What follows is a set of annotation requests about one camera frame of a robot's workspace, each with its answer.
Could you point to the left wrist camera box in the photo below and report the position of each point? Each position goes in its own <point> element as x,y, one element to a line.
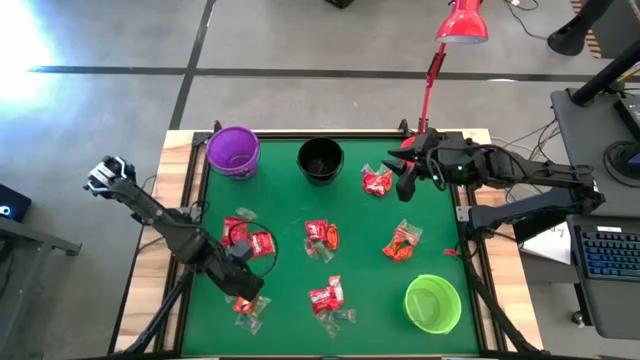
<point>241,251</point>

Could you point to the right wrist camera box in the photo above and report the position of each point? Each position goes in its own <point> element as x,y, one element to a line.
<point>426,139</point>

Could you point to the orange Reese's pack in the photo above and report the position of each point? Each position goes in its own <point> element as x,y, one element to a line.
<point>243,305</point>
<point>403,254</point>
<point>391,247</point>
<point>333,237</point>

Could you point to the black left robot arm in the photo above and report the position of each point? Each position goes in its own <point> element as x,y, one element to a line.
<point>145,206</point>

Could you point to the grey side bench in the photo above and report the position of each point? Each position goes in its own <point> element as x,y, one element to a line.
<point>30,235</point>

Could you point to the black pole with foot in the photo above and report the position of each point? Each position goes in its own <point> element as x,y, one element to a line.
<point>570,37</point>

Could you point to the purple plastic bucket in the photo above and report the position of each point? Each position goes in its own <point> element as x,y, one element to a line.
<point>232,150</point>

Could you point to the black floor object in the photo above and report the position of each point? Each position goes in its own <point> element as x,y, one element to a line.
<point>340,3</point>

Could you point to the round black monitor base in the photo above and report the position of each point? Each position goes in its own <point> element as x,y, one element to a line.
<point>620,160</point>

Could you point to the striped floor mat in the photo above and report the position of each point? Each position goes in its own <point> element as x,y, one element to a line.
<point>594,45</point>

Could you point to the grey cabinet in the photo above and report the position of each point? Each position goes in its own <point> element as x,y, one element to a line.
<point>620,30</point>

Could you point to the black plastic bucket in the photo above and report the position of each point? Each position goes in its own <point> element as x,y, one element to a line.
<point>320,160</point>

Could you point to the green plastic bucket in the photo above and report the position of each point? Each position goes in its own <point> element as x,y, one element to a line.
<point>432,305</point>

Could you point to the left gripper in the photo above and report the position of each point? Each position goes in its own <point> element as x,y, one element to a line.
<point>225,272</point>

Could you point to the backlit black keyboard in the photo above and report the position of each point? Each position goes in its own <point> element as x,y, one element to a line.
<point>607,252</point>

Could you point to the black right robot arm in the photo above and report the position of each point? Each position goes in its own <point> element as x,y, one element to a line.
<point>550,176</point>

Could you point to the black caster wheel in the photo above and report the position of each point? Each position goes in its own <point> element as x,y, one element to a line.
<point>578,318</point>

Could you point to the silver metal bracket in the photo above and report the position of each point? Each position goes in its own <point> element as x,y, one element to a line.
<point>462,213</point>

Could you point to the grey side desk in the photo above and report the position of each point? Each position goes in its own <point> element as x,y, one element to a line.
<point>575,130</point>

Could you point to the black device with light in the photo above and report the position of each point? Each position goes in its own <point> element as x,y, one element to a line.
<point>17,200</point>

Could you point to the red Skittles pack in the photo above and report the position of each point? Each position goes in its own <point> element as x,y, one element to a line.
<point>377,184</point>
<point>262,244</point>
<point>322,300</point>
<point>234,231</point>
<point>316,230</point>

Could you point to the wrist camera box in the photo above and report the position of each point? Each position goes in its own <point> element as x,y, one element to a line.
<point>241,251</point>
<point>426,139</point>

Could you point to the small red clip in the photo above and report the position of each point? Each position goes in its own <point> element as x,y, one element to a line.
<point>451,252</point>

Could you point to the red white KitKat bar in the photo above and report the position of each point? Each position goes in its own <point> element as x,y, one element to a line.
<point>336,286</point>

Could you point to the red desk lamp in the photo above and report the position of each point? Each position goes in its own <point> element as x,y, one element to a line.
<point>462,22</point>

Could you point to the white paper sheet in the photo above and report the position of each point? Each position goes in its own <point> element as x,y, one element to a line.
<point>550,247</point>

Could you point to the grey keyboard tray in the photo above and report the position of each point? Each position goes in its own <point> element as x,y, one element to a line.
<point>615,310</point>

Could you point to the black slanted pole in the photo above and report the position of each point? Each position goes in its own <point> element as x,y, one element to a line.
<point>605,77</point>

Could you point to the black frame strut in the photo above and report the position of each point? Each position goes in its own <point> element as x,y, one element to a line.
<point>160,312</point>
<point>495,312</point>

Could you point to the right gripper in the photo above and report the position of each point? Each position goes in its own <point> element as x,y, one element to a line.
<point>445,162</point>

